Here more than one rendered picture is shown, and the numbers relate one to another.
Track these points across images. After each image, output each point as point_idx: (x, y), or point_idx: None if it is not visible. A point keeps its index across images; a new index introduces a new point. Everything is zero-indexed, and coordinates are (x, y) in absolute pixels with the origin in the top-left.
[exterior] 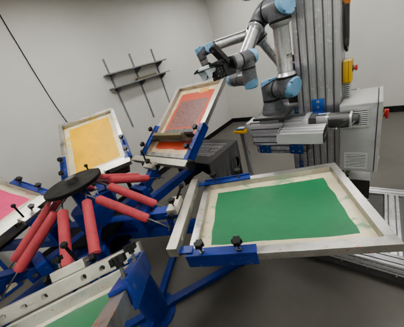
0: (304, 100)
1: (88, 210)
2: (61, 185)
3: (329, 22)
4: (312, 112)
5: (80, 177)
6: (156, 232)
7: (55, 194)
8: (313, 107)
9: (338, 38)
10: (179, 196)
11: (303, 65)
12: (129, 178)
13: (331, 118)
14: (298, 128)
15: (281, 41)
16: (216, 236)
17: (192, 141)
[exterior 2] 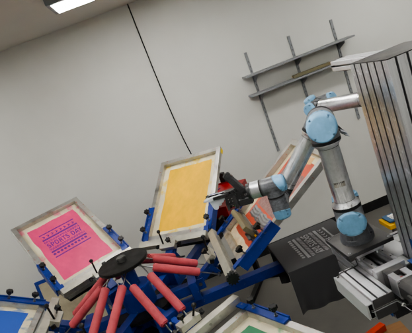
0: (403, 234)
1: (118, 297)
2: (115, 260)
3: (402, 148)
4: (401, 260)
5: (129, 257)
6: None
7: (104, 271)
8: None
9: None
10: (196, 314)
11: (391, 187)
12: (173, 269)
13: (401, 285)
14: (358, 282)
15: (325, 166)
16: None
17: (252, 244)
